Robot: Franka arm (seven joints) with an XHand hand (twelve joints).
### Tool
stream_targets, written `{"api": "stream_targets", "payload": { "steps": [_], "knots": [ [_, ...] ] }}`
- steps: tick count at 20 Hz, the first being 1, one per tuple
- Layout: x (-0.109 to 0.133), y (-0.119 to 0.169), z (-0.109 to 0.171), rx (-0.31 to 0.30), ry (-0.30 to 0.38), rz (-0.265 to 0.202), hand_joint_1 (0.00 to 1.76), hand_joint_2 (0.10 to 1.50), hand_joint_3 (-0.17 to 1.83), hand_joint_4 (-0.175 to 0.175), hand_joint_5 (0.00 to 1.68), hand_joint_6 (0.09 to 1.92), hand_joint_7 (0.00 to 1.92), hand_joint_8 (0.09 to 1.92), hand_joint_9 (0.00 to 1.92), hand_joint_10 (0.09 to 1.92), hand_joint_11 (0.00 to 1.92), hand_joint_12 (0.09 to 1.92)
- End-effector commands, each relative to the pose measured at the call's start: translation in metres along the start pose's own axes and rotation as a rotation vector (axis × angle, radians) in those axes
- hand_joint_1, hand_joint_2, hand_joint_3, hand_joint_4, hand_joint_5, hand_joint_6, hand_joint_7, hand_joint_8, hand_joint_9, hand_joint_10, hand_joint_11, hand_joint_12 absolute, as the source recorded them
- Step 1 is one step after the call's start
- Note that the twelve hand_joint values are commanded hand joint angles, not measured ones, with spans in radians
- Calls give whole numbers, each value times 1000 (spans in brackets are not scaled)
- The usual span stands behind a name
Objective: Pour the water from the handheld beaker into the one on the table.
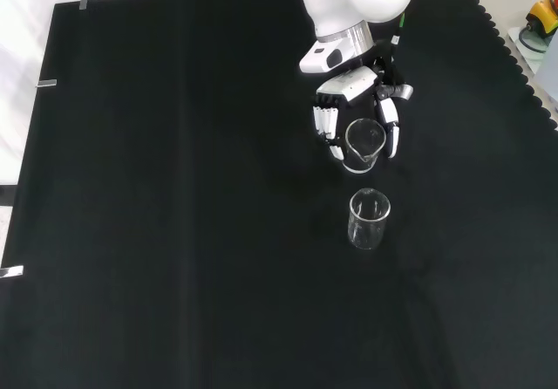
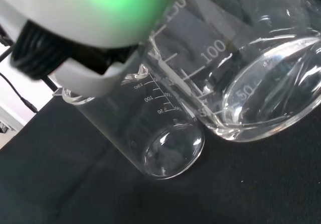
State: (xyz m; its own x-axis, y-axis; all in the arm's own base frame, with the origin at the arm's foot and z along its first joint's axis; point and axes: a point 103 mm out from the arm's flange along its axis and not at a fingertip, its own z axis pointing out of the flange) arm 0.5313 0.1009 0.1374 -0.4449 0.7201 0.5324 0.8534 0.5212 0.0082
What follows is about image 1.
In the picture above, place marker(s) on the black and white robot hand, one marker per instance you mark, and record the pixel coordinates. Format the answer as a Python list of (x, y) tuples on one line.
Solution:
[(349, 83)]

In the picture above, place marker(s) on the clear glass beaker with spout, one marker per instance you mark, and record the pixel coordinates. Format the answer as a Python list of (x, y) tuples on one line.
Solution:
[(364, 162)]

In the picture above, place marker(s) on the tall clear glass beaker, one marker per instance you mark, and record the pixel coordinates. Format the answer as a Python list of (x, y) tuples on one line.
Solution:
[(368, 232)]

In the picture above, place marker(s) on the black bench cloth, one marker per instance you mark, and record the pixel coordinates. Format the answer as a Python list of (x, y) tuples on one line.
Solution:
[(174, 188)]

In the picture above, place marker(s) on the yellow stop button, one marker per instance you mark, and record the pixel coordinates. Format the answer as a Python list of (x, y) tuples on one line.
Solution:
[(542, 14)]

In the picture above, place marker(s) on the grey tape strip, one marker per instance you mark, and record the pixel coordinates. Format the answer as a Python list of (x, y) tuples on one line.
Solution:
[(47, 83), (83, 4)]

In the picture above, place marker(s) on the black stand foot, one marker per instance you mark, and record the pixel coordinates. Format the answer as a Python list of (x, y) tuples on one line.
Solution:
[(6, 195)]

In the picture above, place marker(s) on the shiny silver tape strip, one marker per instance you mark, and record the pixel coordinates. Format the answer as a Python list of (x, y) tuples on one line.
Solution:
[(12, 271)]

